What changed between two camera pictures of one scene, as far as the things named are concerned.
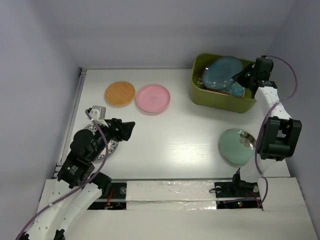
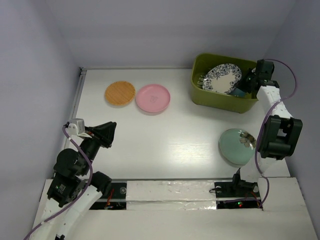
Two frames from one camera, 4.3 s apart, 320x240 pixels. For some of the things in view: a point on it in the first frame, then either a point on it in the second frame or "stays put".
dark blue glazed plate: [219, 72] -> [238, 93]
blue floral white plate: [113, 145] -> [222, 78]
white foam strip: [145, 195] stays put
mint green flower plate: [237, 146] stays put
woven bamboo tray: [120, 93] stays put
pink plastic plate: [152, 98] stays put
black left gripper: [114, 123] -> [104, 132]
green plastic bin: [204, 97] stays put
